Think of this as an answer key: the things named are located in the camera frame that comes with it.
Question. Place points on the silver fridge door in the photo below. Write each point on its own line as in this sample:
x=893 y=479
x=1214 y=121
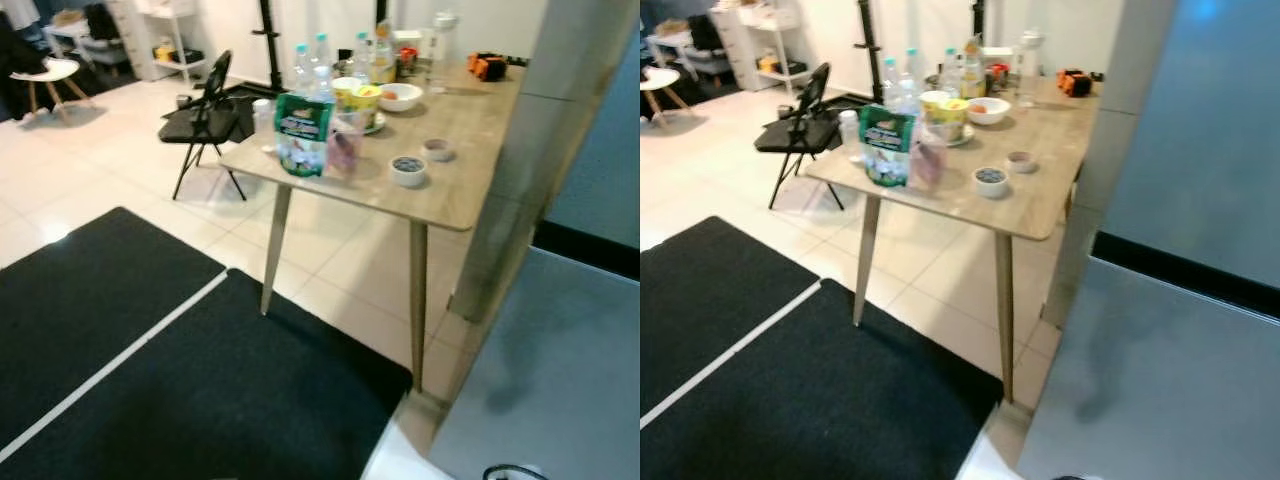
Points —
x=1150 y=380
x=540 y=400

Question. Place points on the silver two-door fridge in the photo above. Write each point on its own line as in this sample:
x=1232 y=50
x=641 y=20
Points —
x=1180 y=150
x=560 y=380

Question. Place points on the black floor mat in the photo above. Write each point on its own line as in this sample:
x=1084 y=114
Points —
x=230 y=400
x=90 y=300
x=710 y=300
x=820 y=400

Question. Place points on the white round chair wooden legs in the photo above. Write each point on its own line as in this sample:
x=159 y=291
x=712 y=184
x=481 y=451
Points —
x=48 y=72
x=655 y=80

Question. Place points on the black folding chair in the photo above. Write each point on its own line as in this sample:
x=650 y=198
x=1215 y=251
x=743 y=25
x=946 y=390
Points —
x=800 y=135
x=205 y=125

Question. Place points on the white desk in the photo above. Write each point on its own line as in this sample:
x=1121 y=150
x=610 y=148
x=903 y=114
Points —
x=62 y=35
x=665 y=45

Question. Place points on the light wooden table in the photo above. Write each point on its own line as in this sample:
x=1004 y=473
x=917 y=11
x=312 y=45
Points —
x=470 y=130
x=1040 y=150

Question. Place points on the dark grey chair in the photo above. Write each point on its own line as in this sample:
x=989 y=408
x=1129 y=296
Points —
x=100 y=30
x=705 y=40

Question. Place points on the small white bowl pink inside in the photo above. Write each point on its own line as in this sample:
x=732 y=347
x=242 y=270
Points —
x=437 y=149
x=1021 y=161

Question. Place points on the white shelf unit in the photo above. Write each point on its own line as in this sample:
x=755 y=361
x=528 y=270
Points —
x=170 y=40
x=760 y=45

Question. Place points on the small white bottle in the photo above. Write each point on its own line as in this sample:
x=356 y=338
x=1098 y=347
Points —
x=263 y=122
x=849 y=135

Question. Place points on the white bowl dark contents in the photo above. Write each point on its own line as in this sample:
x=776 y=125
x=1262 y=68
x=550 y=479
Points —
x=407 y=170
x=991 y=181

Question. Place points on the green snack bag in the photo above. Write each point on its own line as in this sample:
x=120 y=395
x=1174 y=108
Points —
x=886 y=145
x=303 y=135

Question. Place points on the tall clear lidded jar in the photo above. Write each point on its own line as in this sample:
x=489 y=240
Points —
x=442 y=50
x=1030 y=65

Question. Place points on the white bowl orange food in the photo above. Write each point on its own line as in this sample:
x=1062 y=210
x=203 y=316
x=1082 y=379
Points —
x=400 y=98
x=988 y=111

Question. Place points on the patterned plate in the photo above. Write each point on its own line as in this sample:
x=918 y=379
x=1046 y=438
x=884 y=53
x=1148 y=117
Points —
x=966 y=137
x=378 y=125

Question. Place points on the pink clear plastic jar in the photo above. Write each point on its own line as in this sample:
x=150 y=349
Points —
x=928 y=160
x=345 y=150

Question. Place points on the yellow cup noodles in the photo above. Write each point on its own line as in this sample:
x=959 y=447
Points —
x=930 y=102
x=343 y=90
x=950 y=120
x=366 y=105

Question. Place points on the white lidded storage box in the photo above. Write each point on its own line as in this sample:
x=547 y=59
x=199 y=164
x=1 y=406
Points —
x=408 y=39
x=996 y=53

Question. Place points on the yellow green juice carton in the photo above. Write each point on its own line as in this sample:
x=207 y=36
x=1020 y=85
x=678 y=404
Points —
x=972 y=68
x=384 y=55

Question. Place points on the black hanging clothes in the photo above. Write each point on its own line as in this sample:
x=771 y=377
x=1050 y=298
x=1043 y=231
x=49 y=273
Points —
x=15 y=60

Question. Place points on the black metal rack frame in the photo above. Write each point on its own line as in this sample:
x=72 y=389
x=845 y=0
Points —
x=268 y=45
x=868 y=45

